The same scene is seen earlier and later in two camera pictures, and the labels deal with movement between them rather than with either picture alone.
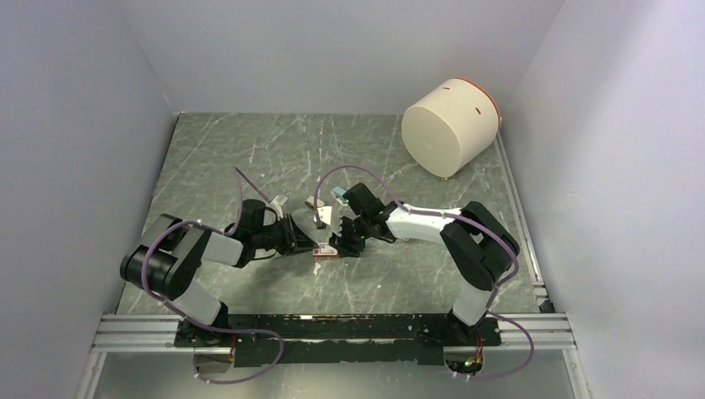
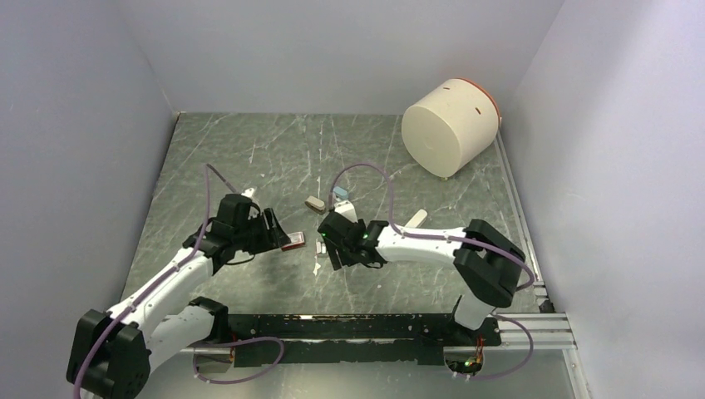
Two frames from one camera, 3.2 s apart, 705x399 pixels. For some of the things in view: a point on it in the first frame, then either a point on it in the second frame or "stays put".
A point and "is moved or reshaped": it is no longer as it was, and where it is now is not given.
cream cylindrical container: (450, 125) stays put
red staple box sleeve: (325, 251) is moved or reshaped
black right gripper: (342, 244) -> (337, 257)
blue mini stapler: (339, 192) stays put
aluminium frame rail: (161, 334) stays put
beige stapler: (325, 211) stays put
